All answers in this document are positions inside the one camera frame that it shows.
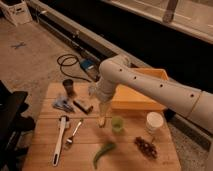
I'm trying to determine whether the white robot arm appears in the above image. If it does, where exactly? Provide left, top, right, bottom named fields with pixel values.
left=96, top=55, right=213, bottom=134

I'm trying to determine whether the yellow plastic tray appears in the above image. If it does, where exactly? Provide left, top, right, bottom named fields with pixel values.
left=111, top=68, right=168, bottom=111

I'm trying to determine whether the black rectangular block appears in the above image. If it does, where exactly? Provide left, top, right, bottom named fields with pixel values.
left=73, top=99, right=93, bottom=114

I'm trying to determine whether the blue sponge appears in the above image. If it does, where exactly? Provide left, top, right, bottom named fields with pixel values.
left=88, top=84, right=97, bottom=96

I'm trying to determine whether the green plastic cup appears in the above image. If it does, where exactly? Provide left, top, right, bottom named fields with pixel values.
left=111, top=116, right=124, bottom=133

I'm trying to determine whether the green pepper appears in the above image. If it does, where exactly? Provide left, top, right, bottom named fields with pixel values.
left=93, top=142, right=116, bottom=168

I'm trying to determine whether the dark metal cup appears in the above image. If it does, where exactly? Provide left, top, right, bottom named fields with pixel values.
left=62, top=79, right=74, bottom=97

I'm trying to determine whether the blue crumpled packet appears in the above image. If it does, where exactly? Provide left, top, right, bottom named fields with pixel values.
left=52, top=94, right=74, bottom=113

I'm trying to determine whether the blue power device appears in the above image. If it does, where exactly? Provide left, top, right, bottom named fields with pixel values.
left=79, top=58, right=102, bottom=82

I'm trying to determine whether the metal spoon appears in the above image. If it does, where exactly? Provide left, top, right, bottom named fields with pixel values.
left=64, top=118, right=84, bottom=150

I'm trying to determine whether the white paper cup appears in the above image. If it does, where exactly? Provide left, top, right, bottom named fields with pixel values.
left=146, top=112, right=164, bottom=134

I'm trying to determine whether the dark grape bunch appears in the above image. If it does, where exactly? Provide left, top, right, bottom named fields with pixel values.
left=134, top=137, right=158, bottom=159

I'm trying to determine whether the black chair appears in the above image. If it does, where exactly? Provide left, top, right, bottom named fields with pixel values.
left=0, top=80, right=35, bottom=171

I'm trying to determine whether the white cardboard box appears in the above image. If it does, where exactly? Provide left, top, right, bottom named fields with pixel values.
left=0, top=0, right=32, bottom=26

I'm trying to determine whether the white handled kitchen tool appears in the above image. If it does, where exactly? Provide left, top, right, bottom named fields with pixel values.
left=52, top=115, right=69, bottom=167

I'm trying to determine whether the black cable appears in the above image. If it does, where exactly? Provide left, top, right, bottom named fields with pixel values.
left=56, top=53, right=92, bottom=83

